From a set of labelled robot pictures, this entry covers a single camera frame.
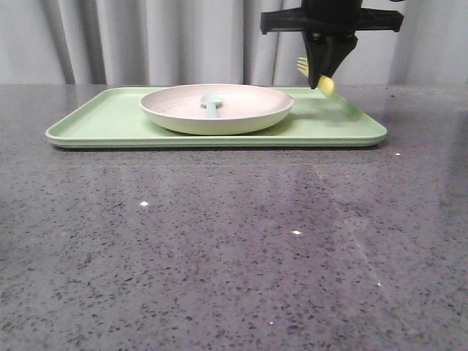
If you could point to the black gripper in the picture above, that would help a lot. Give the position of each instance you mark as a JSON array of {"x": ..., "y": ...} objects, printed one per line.
[{"x": 315, "y": 18}]

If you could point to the yellow plastic fork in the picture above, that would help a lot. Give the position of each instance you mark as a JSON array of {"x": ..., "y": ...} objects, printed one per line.
[{"x": 325, "y": 84}]

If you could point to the cream round plate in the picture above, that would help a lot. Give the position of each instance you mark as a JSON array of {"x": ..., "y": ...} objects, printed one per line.
[{"x": 244, "y": 108}]

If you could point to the light blue plastic spoon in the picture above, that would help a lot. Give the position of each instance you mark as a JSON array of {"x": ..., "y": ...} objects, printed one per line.
[{"x": 210, "y": 102}]

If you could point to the light green plastic tray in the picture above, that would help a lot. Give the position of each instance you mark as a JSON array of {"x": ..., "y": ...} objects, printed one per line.
[{"x": 114, "y": 119}]

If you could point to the grey pleated curtain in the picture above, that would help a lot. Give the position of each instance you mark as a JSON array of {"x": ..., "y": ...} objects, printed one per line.
[{"x": 167, "y": 43}]

